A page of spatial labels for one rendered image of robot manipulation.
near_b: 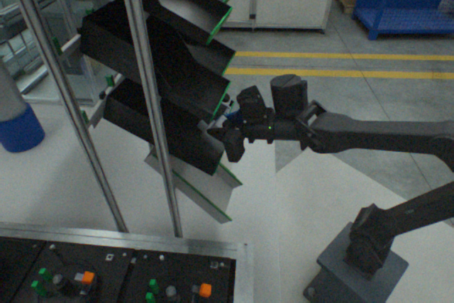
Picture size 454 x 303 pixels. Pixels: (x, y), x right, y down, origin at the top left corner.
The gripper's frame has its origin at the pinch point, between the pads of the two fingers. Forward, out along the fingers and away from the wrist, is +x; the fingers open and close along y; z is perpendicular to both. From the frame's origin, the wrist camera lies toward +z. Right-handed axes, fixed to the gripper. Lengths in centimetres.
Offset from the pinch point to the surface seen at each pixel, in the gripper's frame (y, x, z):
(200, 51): -14.0, 9.5, 13.1
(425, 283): -9, -43, -57
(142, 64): 11.8, 5.5, 19.7
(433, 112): -246, -80, -141
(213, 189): -2.5, 10.8, -23.5
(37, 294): 36, 38, -23
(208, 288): 23.7, 0.1, -24.8
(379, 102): -245, -35, -128
